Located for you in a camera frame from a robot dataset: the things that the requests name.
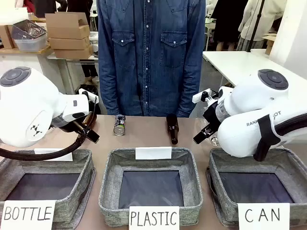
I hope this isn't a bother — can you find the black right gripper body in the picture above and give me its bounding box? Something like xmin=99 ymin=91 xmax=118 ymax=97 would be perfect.
xmin=202 ymin=103 xmax=223 ymax=135

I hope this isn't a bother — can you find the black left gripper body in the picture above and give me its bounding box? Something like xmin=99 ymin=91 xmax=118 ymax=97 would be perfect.
xmin=71 ymin=116 xmax=96 ymax=138

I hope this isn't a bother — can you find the crushed black green can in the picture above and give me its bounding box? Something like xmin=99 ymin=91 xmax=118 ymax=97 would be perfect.
xmin=113 ymin=115 xmax=127 ymax=137

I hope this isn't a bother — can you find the grey fabric basket bottle label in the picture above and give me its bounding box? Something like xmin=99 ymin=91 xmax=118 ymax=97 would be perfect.
xmin=0 ymin=149 xmax=97 ymax=230

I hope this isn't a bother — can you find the grey fabric basket can label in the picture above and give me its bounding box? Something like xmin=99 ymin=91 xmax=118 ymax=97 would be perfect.
xmin=206 ymin=146 xmax=307 ymax=227

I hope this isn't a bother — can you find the grey fabric basket plastic label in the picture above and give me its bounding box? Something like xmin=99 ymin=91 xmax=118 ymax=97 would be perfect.
xmin=98 ymin=147 xmax=204 ymax=227

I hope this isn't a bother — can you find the white CAN paper label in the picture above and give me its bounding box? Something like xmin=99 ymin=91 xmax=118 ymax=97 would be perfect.
xmin=237 ymin=203 xmax=291 ymax=230

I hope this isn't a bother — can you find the blank white card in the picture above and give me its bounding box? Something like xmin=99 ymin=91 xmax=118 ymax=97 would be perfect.
xmin=34 ymin=148 xmax=73 ymax=162
xmin=135 ymin=146 xmax=173 ymax=161

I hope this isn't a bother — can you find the white background table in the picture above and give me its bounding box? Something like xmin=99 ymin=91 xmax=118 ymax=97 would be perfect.
xmin=202 ymin=48 xmax=307 ymax=96

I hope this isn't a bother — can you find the flat cardboard box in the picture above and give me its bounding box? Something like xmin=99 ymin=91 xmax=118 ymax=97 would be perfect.
xmin=53 ymin=45 xmax=94 ymax=60
xmin=48 ymin=36 xmax=92 ymax=51

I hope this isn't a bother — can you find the person in denim shirt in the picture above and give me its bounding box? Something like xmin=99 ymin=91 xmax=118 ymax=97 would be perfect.
xmin=96 ymin=0 xmax=207 ymax=118

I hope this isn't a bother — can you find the folded cardboard piece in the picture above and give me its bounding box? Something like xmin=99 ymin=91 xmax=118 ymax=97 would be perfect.
xmin=262 ymin=33 xmax=278 ymax=56

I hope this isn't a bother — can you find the white PLASTIC paper label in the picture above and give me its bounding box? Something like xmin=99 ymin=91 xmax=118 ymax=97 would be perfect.
xmin=129 ymin=206 xmax=180 ymax=230

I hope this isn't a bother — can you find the person in black dress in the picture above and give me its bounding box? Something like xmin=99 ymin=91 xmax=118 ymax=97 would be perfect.
xmin=212 ymin=0 xmax=248 ymax=52

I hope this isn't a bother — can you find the clear plastic storage bin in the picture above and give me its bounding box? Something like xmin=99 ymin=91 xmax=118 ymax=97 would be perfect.
xmin=14 ymin=33 xmax=48 ymax=52

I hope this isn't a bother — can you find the white BOTTLE paper label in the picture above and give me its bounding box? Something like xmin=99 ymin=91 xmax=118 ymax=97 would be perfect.
xmin=0 ymin=199 xmax=57 ymax=230

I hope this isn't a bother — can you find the open cardboard box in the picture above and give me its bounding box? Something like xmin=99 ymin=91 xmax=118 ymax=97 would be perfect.
xmin=45 ymin=11 xmax=91 ymax=40

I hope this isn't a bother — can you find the black stand pole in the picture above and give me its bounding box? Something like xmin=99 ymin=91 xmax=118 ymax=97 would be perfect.
xmin=249 ymin=0 xmax=266 ymax=52

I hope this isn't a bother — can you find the tilted mesh plastic crate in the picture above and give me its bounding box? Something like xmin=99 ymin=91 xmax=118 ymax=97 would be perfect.
xmin=10 ymin=19 xmax=47 ymax=41

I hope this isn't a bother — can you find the person in white coat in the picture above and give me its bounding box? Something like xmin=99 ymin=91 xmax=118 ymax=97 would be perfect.
xmin=238 ymin=0 xmax=288 ymax=51

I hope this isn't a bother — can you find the small cardboard box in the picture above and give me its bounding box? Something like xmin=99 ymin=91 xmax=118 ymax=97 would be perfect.
xmin=0 ymin=23 xmax=15 ymax=50

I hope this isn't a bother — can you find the white foam block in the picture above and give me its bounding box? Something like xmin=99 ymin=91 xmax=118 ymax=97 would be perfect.
xmin=0 ymin=7 xmax=30 ymax=25

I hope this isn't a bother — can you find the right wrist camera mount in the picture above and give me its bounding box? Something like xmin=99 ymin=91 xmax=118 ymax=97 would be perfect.
xmin=192 ymin=88 xmax=220 ymax=104

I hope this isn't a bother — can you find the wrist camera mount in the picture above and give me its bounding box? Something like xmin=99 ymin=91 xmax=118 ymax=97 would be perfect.
xmin=192 ymin=88 xmax=220 ymax=104
xmin=78 ymin=88 xmax=99 ymax=103

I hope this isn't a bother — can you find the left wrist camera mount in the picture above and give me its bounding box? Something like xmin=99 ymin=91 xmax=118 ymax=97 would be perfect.
xmin=78 ymin=88 xmax=99 ymax=103

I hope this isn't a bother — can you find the black strap on right arm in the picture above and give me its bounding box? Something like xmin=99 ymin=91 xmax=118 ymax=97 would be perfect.
xmin=252 ymin=114 xmax=282 ymax=162

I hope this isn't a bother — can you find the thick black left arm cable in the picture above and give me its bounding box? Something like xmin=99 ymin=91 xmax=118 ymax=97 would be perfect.
xmin=0 ymin=130 xmax=90 ymax=161

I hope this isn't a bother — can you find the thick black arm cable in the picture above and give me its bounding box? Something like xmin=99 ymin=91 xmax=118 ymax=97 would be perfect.
xmin=0 ymin=130 xmax=90 ymax=161
xmin=274 ymin=112 xmax=307 ymax=138

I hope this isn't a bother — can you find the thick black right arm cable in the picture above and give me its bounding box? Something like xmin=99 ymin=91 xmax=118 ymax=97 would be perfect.
xmin=274 ymin=112 xmax=307 ymax=138

